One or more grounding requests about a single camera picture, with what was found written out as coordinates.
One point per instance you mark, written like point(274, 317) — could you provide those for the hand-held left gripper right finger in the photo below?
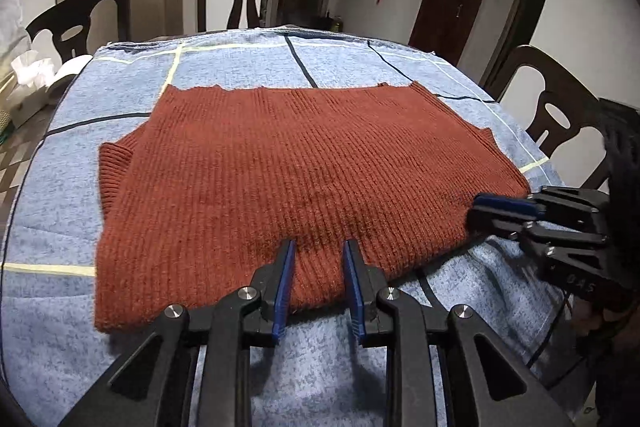
point(352, 292)

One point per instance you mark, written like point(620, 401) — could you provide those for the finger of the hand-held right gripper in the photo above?
point(500, 223)
point(505, 203)

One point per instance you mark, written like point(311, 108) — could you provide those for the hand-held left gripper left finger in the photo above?
point(285, 287)

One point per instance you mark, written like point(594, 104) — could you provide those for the rust red knit sweater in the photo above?
point(300, 167)

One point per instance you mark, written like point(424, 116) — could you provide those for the grey framed doorway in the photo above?
point(520, 22)

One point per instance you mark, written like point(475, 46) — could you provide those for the blue checked blanket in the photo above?
point(60, 217)

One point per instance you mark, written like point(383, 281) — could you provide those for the white tissue box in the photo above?
point(30, 99)

